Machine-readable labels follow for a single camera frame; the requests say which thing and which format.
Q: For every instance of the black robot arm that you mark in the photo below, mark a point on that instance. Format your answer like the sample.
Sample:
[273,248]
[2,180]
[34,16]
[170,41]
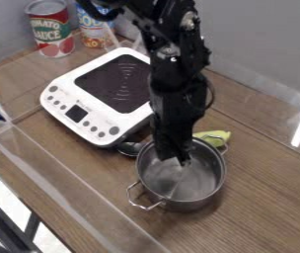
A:
[170,27]

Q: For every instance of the white and black stove top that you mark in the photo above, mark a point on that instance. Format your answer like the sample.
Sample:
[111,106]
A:
[101,99]

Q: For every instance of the clear acrylic barrier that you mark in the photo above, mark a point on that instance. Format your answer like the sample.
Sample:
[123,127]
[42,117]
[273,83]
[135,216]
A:
[74,185]

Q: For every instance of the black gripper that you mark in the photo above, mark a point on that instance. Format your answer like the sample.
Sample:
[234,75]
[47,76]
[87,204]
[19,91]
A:
[179,103]

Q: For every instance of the black table leg frame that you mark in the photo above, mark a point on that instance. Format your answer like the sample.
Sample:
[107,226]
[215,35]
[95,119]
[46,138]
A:
[18,240]

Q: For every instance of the alphabet soup can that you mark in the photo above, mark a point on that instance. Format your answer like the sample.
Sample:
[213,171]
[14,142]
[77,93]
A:
[95,31]

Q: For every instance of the tomato sauce can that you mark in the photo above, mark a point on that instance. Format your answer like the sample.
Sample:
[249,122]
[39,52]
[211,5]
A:
[50,22]

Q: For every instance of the green handled metal scoop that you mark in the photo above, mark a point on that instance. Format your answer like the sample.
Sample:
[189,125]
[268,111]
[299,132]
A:
[217,137]

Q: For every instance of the silver steel pot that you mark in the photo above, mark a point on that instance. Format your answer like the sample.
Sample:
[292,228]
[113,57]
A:
[177,188]

